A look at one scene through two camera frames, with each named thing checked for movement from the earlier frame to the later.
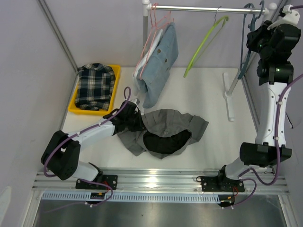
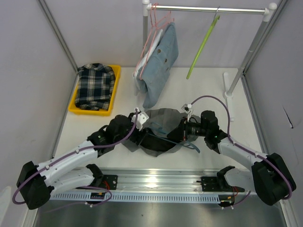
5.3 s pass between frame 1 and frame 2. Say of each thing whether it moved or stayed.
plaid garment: stayed
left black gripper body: moved
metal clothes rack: stayed
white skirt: stayed
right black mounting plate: stayed
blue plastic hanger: moved
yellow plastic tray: stayed
